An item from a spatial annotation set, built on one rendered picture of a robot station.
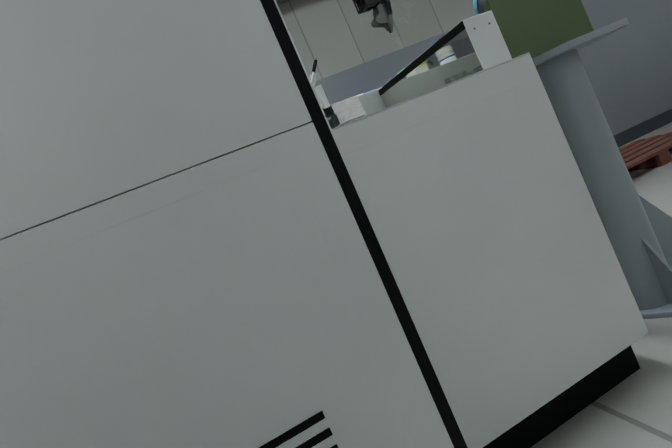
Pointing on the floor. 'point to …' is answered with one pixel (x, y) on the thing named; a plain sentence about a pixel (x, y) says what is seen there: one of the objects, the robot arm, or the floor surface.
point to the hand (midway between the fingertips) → (391, 28)
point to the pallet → (647, 152)
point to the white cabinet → (497, 252)
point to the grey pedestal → (610, 176)
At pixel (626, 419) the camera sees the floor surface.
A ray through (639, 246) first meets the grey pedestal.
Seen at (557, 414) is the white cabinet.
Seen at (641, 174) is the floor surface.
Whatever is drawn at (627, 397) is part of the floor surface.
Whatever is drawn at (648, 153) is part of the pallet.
